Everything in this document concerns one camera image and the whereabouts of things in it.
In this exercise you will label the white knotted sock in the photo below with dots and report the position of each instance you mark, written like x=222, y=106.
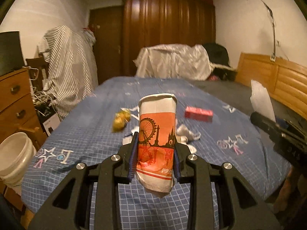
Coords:
x=183, y=135

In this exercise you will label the striped hanging cloth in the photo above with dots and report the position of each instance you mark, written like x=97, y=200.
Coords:
x=72, y=71

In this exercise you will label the red cardboard box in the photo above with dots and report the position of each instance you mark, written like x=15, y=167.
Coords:
x=198, y=114

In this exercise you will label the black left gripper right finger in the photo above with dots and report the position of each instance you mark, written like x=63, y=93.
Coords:
x=219, y=194

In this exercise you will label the dark wooden door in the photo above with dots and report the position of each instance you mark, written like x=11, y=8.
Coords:
x=106, y=24

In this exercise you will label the wooden drawer chest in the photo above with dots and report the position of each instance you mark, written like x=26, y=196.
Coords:
x=18, y=113

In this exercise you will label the white plastic bucket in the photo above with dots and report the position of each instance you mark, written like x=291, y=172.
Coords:
x=17, y=151

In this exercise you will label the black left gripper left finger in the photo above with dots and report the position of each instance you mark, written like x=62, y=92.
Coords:
x=90, y=194

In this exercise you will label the yellow crumpled wrapper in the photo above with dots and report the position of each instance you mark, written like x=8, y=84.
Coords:
x=121, y=119

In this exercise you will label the silver satin cloth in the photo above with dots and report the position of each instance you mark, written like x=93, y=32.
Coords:
x=174, y=61

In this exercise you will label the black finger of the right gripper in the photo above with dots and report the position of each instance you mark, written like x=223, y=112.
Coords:
x=274, y=132

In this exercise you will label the blue checked bed sheet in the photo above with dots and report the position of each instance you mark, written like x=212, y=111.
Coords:
x=86, y=136

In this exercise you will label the white bubble wrap sheet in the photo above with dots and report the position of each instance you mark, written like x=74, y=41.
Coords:
x=261, y=101

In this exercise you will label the dark wooden wardrobe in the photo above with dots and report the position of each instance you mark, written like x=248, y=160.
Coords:
x=149, y=23

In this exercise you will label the wall cable lamp arm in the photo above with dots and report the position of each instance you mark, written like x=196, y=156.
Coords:
x=246, y=26

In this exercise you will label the orange printed paper cup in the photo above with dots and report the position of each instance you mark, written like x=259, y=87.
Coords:
x=156, y=140

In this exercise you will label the black hat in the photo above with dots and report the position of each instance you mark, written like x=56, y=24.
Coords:
x=218, y=57

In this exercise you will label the black monitor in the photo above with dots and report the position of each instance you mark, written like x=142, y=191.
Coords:
x=11, y=58

